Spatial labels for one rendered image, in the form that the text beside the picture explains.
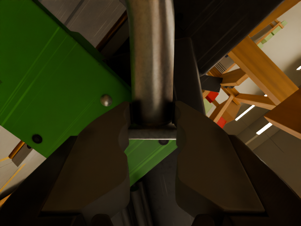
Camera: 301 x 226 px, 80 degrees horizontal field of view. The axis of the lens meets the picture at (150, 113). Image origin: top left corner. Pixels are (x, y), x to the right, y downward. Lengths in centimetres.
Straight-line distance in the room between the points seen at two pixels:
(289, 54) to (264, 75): 910
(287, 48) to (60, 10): 980
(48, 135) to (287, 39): 1004
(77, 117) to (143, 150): 7
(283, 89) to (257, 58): 18
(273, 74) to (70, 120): 90
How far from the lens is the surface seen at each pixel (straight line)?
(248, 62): 95
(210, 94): 382
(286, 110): 69
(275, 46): 988
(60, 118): 19
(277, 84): 98
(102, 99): 16
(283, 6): 67
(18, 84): 20
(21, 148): 41
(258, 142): 763
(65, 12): 55
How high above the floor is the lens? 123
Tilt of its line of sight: 1 degrees down
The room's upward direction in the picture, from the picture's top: 137 degrees clockwise
